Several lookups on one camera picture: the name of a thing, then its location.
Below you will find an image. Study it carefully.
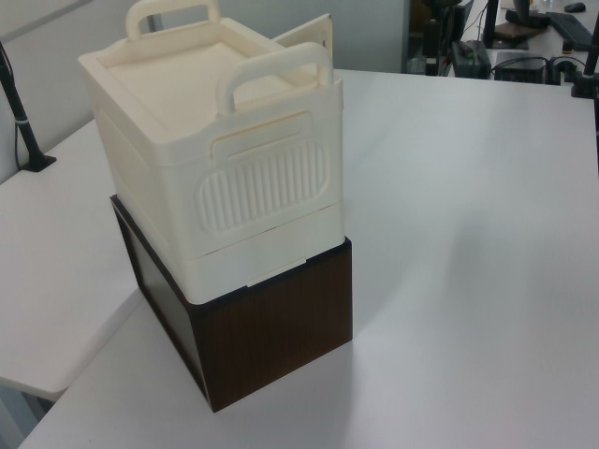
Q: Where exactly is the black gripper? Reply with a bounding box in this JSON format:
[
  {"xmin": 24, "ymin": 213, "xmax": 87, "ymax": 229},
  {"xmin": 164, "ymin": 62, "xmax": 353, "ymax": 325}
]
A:
[{"xmin": 423, "ymin": 0, "xmax": 444, "ymax": 76}]

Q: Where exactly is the cream cabinet door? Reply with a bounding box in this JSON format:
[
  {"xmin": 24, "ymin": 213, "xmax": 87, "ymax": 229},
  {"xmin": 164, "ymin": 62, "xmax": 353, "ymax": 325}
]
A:
[{"xmin": 271, "ymin": 13, "xmax": 334, "ymax": 63}]

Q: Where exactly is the cream plastic storage cabinet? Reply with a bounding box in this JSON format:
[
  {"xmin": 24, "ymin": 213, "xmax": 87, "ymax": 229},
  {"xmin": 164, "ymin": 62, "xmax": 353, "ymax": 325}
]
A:
[{"xmin": 76, "ymin": 0, "xmax": 347, "ymax": 305}]

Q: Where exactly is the black device with green label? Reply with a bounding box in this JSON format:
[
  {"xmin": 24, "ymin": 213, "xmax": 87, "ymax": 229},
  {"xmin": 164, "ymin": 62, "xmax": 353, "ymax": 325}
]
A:
[{"xmin": 450, "ymin": 40, "xmax": 493, "ymax": 80}]

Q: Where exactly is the black flat monitor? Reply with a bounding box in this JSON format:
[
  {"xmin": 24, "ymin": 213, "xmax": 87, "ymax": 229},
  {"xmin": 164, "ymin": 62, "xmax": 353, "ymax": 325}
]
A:
[{"xmin": 439, "ymin": 0, "xmax": 475, "ymax": 49}]

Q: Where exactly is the black monitor stand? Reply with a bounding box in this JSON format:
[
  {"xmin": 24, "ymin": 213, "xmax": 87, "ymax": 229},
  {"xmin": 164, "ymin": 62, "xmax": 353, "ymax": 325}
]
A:
[{"xmin": 483, "ymin": 0, "xmax": 531, "ymax": 51}]

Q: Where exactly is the brown wooden board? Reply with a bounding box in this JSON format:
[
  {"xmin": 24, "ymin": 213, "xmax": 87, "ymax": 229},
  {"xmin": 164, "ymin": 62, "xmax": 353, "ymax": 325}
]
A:
[{"xmin": 495, "ymin": 21, "xmax": 529, "ymax": 44}]

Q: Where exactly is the black open box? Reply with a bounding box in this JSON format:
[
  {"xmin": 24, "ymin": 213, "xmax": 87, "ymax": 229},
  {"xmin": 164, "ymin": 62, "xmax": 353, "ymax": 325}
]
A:
[{"xmin": 494, "ymin": 51, "xmax": 549, "ymax": 84}]

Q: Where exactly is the black rounded base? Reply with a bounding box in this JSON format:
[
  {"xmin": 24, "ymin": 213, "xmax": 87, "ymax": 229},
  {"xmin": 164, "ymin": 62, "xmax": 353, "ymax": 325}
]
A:
[{"xmin": 504, "ymin": 0, "xmax": 552, "ymax": 30}]

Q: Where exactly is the black computer keyboard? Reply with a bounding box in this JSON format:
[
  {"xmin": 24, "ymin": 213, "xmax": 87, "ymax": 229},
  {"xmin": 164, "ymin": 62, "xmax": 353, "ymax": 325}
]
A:
[{"xmin": 545, "ymin": 11, "xmax": 594, "ymax": 51}]

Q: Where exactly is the dark brown wooden box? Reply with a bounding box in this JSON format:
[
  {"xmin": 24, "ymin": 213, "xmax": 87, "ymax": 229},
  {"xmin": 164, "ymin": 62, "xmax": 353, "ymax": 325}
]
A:
[{"xmin": 109, "ymin": 195, "xmax": 354, "ymax": 414}]

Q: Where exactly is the black pole with clamp base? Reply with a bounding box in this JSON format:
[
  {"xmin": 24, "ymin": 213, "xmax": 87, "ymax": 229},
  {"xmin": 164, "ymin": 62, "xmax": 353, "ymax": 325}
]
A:
[{"xmin": 0, "ymin": 40, "xmax": 58, "ymax": 173}]

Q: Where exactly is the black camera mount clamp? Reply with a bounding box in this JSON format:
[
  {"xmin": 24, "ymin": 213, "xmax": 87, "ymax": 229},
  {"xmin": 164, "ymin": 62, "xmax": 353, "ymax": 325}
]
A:
[{"xmin": 549, "ymin": 0, "xmax": 599, "ymax": 100}]

